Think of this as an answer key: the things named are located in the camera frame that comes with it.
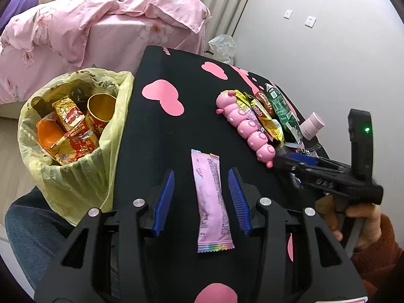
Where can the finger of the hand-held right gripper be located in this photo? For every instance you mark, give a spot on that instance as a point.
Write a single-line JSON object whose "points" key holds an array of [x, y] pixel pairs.
{"points": [[293, 169], [303, 158]]}

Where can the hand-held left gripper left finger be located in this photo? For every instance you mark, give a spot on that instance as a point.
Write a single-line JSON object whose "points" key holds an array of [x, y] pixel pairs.
{"points": [[164, 205]]}

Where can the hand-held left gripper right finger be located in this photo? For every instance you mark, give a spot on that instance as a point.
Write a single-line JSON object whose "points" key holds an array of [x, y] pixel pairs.
{"points": [[240, 205]]}

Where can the long pink wrapper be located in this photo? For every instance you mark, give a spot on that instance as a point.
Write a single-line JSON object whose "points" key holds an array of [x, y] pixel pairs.
{"points": [[210, 195]]}

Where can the yellow snack wrapper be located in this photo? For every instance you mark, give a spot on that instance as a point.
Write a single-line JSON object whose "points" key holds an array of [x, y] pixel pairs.
{"points": [[268, 127]]}

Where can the green white packet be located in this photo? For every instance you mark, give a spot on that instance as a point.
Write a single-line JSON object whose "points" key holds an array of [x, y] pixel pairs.
{"points": [[284, 113]]}

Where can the red chip bag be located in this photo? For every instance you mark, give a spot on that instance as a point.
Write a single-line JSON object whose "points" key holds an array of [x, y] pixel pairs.
{"points": [[263, 102]]}

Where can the yellow bag lined trash bin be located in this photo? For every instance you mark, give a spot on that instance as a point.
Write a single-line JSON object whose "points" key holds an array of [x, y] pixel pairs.
{"points": [[82, 183]]}

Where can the red gold patterned packet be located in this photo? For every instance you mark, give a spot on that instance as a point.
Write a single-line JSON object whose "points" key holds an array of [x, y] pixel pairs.
{"points": [[83, 146]]}

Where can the red paper cup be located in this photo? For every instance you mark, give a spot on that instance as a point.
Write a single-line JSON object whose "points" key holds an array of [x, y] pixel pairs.
{"points": [[101, 113]]}

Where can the gold foil packet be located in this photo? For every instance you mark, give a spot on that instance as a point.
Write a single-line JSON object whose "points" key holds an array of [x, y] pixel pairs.
{"points": [[68, 113]]}

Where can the orange snack wrapper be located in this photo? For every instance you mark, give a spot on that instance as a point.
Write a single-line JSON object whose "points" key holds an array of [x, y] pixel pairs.
{"points": [[47, 132]]}

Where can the person's right forearm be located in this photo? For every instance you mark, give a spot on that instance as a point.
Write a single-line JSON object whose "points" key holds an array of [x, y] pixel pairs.
{"points": [[385, 252]]}

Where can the person's right hand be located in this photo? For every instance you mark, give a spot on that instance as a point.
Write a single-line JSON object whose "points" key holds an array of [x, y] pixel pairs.
{"points": [[369, 224]]}

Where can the pink bottle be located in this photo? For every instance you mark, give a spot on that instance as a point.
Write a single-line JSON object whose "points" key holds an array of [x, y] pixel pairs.
{"points": [[311, 126]]}

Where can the pink caterpillar toy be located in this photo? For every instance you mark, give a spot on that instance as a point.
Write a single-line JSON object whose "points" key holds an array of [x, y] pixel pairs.
{"points": [[243, 123]]}

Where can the black mat with pink hearts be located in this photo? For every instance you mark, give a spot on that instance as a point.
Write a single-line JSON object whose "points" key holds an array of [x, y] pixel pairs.
{"points": [[176, 126]]}

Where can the person's leg in blue jeans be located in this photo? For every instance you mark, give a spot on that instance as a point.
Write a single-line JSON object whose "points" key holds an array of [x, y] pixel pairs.
{"points": [[34, 227]]}

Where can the white plastic bag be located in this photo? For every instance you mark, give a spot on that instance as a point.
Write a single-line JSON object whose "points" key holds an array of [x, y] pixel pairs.
{"points": [[224, 49]]}

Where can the bed with pink sheet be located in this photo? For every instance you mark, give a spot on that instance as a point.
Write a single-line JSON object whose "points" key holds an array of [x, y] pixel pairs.
{"points": [[126, 44]]}

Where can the pink floral duvet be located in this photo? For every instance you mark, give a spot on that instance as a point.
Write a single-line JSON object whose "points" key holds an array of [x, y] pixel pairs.
{"points": [[72, 22]]}

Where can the purple pillow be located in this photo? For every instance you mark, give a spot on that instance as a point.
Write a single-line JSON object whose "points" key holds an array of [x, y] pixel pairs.
{"points": [[15, 6]]}

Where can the white wall socket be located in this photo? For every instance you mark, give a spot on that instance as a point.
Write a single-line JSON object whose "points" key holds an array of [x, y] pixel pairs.
{"points": [[311, 21], [288, 14]]}

